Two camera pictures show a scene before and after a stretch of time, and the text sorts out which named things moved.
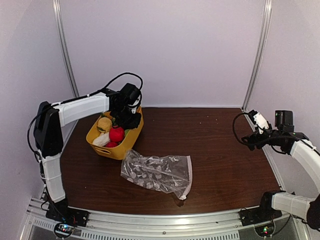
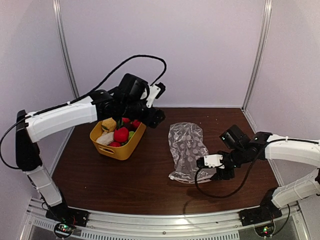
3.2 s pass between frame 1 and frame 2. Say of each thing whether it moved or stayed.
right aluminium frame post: stayed
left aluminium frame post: stayed
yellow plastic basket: moved
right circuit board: stayed
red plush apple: moved
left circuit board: stayed
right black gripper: moved
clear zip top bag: moved
